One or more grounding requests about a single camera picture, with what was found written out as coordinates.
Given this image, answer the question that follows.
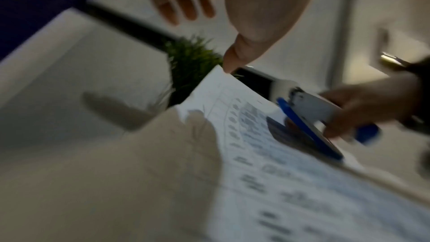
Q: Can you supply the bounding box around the person's right hand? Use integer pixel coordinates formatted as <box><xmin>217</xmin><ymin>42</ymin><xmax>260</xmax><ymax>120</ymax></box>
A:
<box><xmin>317</xmin><ymin>72</ymin><xmax>424</xmax><ymax>139</ymax></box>

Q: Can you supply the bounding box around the person's left hand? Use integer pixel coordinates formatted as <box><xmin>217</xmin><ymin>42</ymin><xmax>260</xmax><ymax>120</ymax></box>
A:
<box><xmin>135</xmin><ymin>0</ymin><xmax>327</xmax><ymax>74</ymax></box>

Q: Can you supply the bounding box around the blue white stapler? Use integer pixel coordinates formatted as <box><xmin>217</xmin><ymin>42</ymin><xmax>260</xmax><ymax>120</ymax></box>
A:
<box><xmin>276</xmin><ymin>86</ymin><xmax>384</xmax><ymax>161</ymax></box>

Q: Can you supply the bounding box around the printed paper bundle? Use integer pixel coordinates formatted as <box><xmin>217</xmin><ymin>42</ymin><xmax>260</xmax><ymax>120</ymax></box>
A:
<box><xmin>127</xmin><ymin>65</ymin><xmax>430</xmax><ymax>242</ymax></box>

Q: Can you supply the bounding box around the green potted plant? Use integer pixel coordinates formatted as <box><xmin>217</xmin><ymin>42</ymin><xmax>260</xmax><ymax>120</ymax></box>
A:
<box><xmin>162</xmin><ymin>36</ymin><xmax>225</xmax><ymax>109</ymax></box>

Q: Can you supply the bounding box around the silver metal handle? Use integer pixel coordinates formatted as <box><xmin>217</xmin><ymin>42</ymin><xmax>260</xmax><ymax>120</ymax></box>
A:
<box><xmin>379</xmin><ymin>51</ymin><xmax>411</xmax><ymax>71</ymax></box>

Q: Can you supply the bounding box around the black right wrist strap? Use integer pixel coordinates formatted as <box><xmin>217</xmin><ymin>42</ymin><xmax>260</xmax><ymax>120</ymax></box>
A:
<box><xmin>401</xmin><ymin>56</ymin><xmax>430</xmax><ymax>130</ymax></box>

